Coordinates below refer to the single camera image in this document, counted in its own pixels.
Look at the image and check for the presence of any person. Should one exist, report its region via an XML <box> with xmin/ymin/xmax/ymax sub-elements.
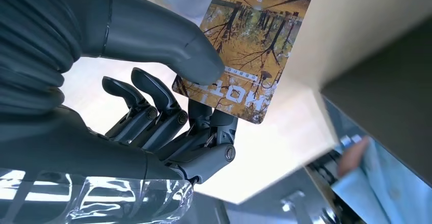
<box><xmin>332</xmin><ymin>136</ymin><xmax>432</xmax><ymax>224</ymax></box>

